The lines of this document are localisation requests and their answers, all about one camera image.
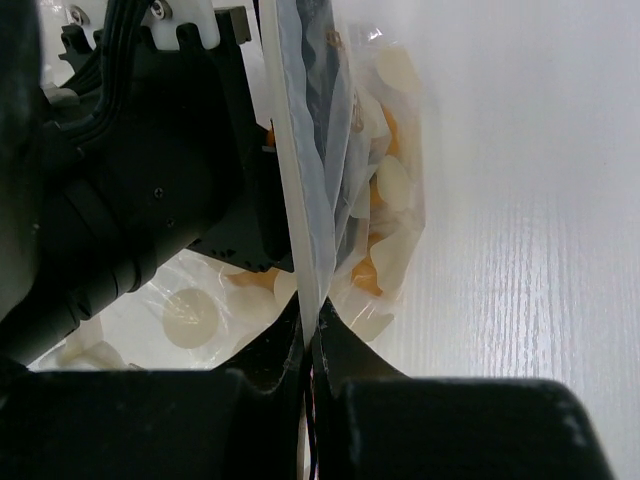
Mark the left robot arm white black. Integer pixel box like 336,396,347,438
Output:
1,1,293,364

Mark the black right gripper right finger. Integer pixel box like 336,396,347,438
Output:
307,304,613,479

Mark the clear zip top bag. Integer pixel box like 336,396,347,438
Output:
26,1,424,370

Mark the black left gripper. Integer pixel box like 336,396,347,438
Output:
139,7,293,273

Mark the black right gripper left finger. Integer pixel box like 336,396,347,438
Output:
1,299,304,479

